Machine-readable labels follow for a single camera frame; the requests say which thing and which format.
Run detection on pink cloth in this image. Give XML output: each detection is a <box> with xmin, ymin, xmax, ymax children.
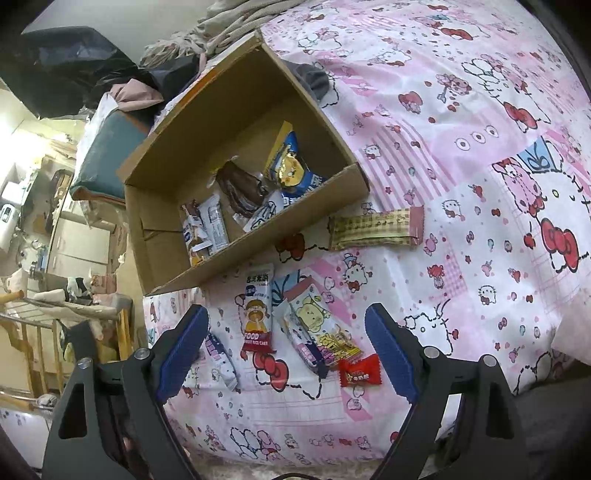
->
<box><xmin>108</xmin><ymin>78</ymin><xmax>164</xmax><ymax>112</ymax></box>

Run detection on brown cardboard box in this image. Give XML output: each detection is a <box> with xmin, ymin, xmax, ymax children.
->
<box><xmin>116</xmin><ymin>30</ymin><xmax>370</xmax><ymax>297</ymax></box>

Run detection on rice cake packet red bottom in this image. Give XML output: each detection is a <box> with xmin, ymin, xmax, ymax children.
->
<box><xmin>239</xmin><ymin>270</ymin><xmax>277</xmax><ymax>355</ymax></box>

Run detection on white and red snack packet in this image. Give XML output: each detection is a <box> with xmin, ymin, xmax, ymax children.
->
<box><xmin>198</xmin><ymin>193</ymin><xmax>230</xmax><ymax>254</ymax></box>

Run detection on small white snack packet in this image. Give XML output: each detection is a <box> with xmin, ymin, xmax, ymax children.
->
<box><xmin>203</xmin><ymin>330</ymin><xmax>241</xmax><ymax>391</ymax></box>

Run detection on rice cake packet blue label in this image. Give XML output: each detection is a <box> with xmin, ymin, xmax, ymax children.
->
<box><xmin>180</xmin><ymin>200</ymin><xmax>213</xmax><ymax>268</ymax></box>

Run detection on teal cushion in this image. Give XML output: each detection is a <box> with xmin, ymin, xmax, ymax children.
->
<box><xmin>69</xmin><ymin>111</ymin><xmax>148</xmax><ymax>201</ymax></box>

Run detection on white water heater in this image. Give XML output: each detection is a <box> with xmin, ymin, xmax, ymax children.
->
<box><xmin>0</xmin><ymin>185</ymin><xmax>24</xmax><ymax>250</ymax></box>

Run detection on person's dark grey clothing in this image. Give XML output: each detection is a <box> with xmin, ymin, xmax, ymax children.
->
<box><xmin>508</xmin><ymin>378</ymin><xmax>591</xmax><ymax>480</ymax></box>

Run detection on beige checkered wafer packet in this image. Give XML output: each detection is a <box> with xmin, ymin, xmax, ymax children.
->
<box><xmin>328</xmin><ymin>206</ymin><xmax>424</xmax><ymax>251</ymax></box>

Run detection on white kitchen cabinets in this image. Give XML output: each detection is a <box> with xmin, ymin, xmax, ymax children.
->
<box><xmin>46</xmin><ymin>217</ymin><xmax>114</xmax><ymax>278</ymax></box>

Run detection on clothes drying rack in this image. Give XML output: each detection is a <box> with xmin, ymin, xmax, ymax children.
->
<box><xmin>0</xmin><ymin>288</ymin><xmax>134</xmax><ymax>407</ymax></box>

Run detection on dark grey cloth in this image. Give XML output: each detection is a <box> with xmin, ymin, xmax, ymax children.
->
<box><xmin>281</xmin><ymin>60</ymin><xmax>331</xmax><ymax>100</ymax></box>

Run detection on pink cartoon printed bed sheet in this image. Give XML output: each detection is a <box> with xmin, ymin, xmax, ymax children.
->
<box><xmin>141</xmin><ymin>0</ymin><xmax>591</xmax><ymax>467</ymax></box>

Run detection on white and blue snack packet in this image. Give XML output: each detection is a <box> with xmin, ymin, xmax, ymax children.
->
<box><xmin>242</xmin><ymin>189</ymin><xmax>284</xmax><ymax>232</ymax></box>

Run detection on red candy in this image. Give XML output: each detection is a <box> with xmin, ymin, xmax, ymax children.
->
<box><xmin>337</xmin><ymin>354</ymin><xmax>382</xmax><ymax>387</ymax></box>

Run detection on blue and yellow snack packet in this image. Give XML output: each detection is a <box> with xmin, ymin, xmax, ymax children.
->
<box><xmin>264</xmin><ymin>121</ymin><xmax>326</xmax><ymax>204</ymax></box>

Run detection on brown chocolate snack packet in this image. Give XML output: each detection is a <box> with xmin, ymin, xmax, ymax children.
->
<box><xmin>215</xmin><ymin>159</ymin><xmax>269</xmax><ymax>217</ymax></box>

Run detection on white and purple snack packet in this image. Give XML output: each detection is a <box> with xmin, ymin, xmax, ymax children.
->
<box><xmin>281</xmin><ymin>300</ymin><xmax>329</xmax><ymax>379</ymax></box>

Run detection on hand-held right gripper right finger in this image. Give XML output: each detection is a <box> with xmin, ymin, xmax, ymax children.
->
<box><xmin>364</xmin><ymin>302</ymin><xmax>532</xmax><ymax>480</ymax></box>

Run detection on black plastic bag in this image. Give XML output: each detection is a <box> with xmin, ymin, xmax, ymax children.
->
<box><xmin>21</xmin><ymin>25</ymin><xmax>199</xmax><ymax>116</ymax></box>

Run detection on crumpled grey printed quilt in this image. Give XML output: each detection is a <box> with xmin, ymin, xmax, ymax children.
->
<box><xmin>141</xmin><ymin>0</ymin><xmax>278</xmax><ymax>70</ymax></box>

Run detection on beige cartoon snack packet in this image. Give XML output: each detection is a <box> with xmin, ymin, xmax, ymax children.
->
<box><xmin>283</xmin><ymin>275</ymin><xmax>363</xmax><ymax>365</ymax></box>

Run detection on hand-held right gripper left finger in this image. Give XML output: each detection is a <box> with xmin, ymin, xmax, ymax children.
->
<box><xmin>41</xmin><ymin>304</ymin><xmax>211</xmax><ymax>480</ymax></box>

